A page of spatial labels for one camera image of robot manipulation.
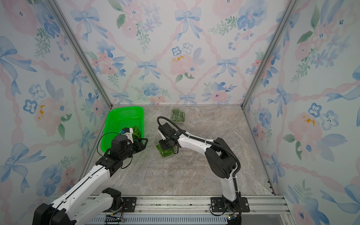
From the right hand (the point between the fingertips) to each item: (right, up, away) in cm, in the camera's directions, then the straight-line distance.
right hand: (163, 144), depth 90 cm
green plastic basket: (-37, +17, +18) cm, 45 cm away
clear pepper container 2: (+3, -5, +1) cm, 6 cm away
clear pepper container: (+8, +19, +19) cm, 28 cm away
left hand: (-9, +4, -9) cm, 13 cm away
